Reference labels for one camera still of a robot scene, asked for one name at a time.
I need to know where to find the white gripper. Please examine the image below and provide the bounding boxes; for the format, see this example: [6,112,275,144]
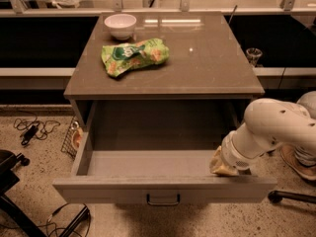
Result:
[209,130,261,176]

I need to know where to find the grey top drawer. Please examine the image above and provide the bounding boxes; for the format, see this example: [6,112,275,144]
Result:
[53,100,277,206]

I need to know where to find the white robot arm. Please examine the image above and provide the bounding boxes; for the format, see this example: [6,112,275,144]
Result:
[209,91,316,181]

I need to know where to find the grey drawer cabinet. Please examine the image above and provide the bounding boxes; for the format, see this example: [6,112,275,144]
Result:
[63,11,266,156]

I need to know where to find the black chair leg right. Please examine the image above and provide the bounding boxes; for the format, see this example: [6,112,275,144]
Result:
[268,191,316,204]

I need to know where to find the tan shoe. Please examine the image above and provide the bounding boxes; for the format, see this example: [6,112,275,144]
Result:
[279,145,316,182]

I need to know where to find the person's trouser leg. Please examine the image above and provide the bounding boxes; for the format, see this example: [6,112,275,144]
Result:
[295,147,316,167]

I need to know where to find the clear glass cup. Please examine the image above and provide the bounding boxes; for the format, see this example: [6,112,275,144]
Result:
[246,47,263,66]

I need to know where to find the green chip bag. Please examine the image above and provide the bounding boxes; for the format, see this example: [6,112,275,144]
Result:
[101,39,169,78]

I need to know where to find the white bowl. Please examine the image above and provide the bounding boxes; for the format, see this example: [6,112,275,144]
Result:
[104,14,137,40]

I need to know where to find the black chair base left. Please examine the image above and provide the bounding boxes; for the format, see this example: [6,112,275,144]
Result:
[0,149,46,237]

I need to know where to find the black cable on floor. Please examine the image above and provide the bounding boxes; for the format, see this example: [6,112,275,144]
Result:
[39,201,92,237]

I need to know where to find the wire basket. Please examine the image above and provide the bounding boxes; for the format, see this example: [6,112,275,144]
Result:
[61,117,83,159]

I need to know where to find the black power adapter cable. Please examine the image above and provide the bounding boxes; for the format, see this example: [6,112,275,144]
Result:
[13,111,62,146]

